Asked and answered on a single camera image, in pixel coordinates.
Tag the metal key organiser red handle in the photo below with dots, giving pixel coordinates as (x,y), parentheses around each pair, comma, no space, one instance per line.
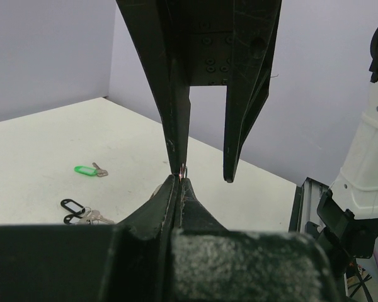
(181,175)

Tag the key with green tag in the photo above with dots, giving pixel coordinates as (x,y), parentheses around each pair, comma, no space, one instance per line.
(95,170)

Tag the keys with black tags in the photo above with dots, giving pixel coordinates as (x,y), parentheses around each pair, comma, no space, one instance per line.
(82,215)

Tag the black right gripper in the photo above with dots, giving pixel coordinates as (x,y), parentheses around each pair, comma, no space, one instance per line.
(183,44)

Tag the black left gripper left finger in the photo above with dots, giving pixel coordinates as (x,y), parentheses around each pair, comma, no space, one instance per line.
(140,263)

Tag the aluminium front rail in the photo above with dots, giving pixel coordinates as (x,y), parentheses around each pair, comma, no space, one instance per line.
(304,216)

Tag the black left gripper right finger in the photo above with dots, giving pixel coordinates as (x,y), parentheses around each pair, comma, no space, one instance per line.
(211,263)

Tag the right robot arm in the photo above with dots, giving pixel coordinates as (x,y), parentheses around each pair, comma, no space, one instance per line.
(349,210)

